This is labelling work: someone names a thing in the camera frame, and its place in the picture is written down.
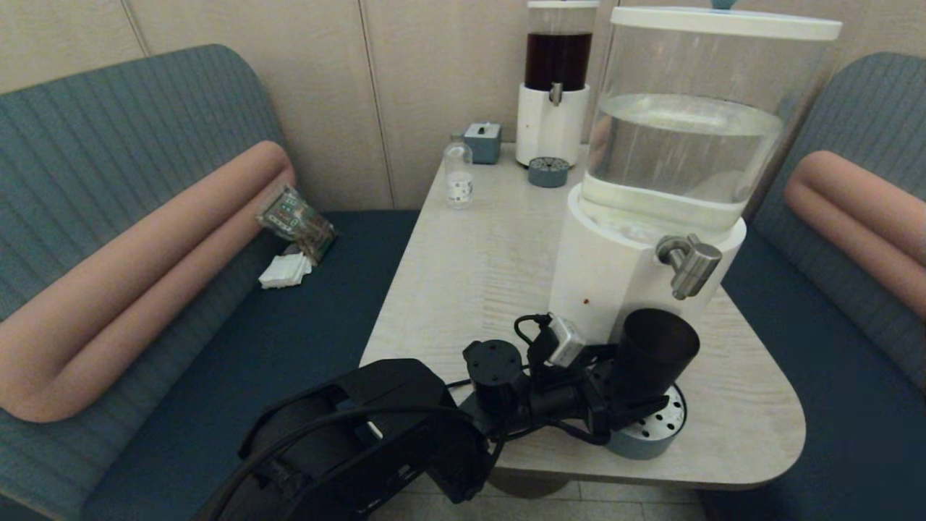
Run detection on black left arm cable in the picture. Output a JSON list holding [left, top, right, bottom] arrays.
[[206, 313, 612, 521]]

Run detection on clear plastic bottle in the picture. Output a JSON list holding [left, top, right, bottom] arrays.
[[443, 132, 475, 209]]

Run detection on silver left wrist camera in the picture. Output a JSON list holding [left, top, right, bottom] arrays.
[[548, 315, 585, 366]]

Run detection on teal tissue box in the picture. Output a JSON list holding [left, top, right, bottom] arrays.
[[464, 122, 503, 165]]

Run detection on silver metal dispenser tap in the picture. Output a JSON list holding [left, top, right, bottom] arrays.
[[655, 234, 723, 300]]

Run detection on white folded napkin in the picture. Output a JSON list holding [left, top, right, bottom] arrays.
[[258, 252, 313, 290]]

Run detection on green snack packet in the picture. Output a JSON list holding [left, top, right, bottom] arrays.
[[255, 184, 339, 263]]

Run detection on small white dark-drink dispenser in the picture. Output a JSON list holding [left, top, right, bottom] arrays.
[[515, 0, 601, 169]]

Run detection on large blue-grey perforated drip tray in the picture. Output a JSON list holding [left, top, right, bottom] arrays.
[[599, 384, 688, 461]]

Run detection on dark smoky plastic cup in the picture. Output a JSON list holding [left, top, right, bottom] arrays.
[[611, 308, 701, 406]]

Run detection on large white clear water dispenser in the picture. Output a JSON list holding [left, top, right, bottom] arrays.
[[548, 6, 844, 363]]

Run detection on teal upholstered booth bench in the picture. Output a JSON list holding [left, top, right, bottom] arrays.
[[698, 52, 926, 521], [0, 43, 420, 521]]

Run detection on small blue-grey drip tray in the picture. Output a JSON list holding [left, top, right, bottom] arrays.
[[527, 156, 571, 189]]

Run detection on beige table pedestal base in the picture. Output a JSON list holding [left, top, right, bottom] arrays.
[[485, 470, 572, 499]]

